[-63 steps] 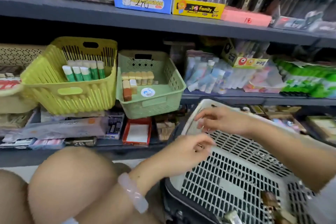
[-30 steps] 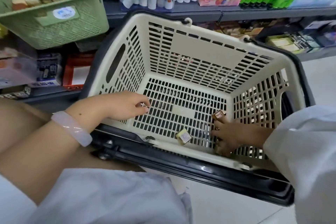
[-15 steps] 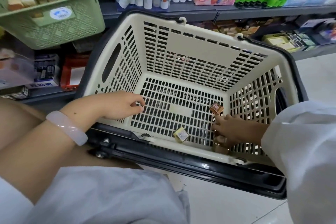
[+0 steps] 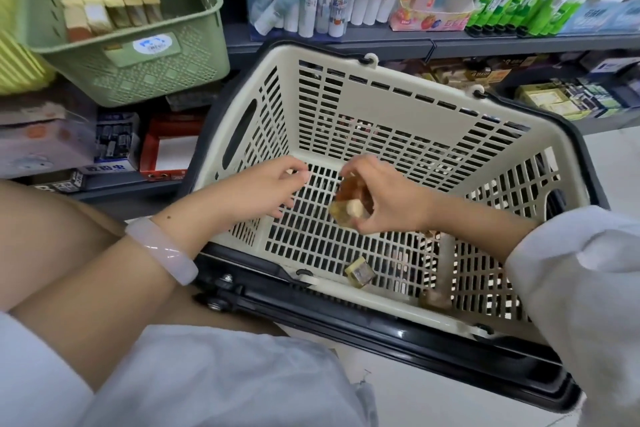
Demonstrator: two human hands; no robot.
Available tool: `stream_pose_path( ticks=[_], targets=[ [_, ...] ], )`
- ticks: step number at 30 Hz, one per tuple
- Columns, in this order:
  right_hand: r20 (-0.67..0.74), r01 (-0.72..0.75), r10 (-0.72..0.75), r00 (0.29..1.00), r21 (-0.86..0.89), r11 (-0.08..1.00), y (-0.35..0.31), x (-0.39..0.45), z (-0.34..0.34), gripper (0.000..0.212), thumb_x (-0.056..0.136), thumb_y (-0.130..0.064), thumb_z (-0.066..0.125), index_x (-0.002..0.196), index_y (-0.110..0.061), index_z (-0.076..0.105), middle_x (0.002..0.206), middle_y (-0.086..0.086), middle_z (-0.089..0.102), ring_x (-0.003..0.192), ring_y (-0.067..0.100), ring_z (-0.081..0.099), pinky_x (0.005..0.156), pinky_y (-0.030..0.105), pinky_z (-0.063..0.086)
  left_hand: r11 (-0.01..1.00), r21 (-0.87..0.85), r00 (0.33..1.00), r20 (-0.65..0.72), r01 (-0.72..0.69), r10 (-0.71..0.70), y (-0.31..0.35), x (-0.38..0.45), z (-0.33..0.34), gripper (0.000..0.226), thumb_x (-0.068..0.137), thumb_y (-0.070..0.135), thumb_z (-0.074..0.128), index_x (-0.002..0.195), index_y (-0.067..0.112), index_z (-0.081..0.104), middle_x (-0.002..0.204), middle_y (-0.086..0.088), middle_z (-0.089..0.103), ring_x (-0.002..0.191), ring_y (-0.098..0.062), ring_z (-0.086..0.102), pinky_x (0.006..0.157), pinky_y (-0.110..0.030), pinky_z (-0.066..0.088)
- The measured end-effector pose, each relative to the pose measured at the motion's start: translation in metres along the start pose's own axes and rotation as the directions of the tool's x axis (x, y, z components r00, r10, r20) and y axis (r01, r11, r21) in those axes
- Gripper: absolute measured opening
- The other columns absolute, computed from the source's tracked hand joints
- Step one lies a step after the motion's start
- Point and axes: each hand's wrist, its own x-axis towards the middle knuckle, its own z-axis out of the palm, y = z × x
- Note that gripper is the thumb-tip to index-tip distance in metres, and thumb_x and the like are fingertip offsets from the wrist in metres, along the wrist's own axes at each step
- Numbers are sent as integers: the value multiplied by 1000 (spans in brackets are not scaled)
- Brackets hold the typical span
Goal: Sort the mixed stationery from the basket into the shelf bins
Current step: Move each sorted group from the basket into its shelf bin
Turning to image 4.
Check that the small brown wrapped box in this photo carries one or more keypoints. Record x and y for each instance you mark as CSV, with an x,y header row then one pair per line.
x,y
436,299

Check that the person's left hand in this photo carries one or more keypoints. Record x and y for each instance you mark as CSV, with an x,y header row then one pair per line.
x,y
260,186

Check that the dark grey store shelf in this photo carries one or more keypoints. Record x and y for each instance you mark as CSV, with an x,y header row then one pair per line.
x,y
475,45

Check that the person's bare leg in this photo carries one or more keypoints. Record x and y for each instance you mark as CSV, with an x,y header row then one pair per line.
x,y
40,241

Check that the person's right thumb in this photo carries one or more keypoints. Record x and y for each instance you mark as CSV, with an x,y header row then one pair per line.
x,y
366,224

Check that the person's right hand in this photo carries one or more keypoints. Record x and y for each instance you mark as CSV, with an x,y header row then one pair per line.
x,y
400,201

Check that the white right sleeve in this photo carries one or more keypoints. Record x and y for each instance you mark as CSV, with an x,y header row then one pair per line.
x,y
585,301

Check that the red cardboard box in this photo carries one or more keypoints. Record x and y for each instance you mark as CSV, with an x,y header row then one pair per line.
x,y
167,146

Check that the cream plastic shopping basket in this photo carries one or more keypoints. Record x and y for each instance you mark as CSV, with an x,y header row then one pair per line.
x,y
400,106

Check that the person's right forearm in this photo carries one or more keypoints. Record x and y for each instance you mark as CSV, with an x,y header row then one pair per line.
x,y
480,231

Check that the black labelled box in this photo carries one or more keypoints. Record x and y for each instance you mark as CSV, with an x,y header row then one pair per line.
x,y
57,181

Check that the person's left fingers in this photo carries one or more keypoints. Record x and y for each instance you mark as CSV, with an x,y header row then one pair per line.
x,y
292,175

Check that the white sleeve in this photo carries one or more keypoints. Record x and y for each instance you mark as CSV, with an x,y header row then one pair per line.
x,y
585,301
200,381

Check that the green plastic storage basket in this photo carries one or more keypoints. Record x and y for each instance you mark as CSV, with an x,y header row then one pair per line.
x,y
150,66

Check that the yellow-green plastic basket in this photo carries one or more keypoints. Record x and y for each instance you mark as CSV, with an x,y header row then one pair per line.
x,y
20,56

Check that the box of black clips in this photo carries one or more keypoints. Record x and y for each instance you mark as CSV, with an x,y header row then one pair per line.
x,y
117,141

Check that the pale pink cardboard box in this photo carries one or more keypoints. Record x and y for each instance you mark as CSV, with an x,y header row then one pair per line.
x,y
40,141

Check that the row of brown boxes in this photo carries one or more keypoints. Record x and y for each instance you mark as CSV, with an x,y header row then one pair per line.
x,y
480,72

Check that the person's left forearm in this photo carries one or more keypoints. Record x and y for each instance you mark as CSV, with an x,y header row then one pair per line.
x,y
125,291

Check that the white left sleeve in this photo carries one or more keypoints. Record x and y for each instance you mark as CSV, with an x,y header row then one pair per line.
x,y
200,381

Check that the row of small stationery boxes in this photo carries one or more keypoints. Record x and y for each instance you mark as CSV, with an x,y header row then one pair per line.
x,y
570,99

